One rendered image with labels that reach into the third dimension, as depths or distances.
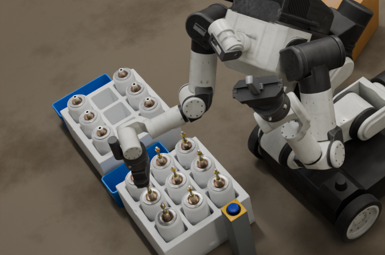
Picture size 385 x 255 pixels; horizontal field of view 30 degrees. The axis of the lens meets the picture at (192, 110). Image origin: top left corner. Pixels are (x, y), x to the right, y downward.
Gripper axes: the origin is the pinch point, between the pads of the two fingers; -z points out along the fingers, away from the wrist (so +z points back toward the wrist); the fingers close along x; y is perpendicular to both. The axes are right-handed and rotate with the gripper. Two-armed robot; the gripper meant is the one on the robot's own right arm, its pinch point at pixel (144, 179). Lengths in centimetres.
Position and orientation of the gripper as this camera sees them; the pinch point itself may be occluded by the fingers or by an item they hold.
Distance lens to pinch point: 266.4
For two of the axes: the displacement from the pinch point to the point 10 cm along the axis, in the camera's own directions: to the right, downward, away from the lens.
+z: -1.8, -6.5, -7.3
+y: -9.8, 1.2, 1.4
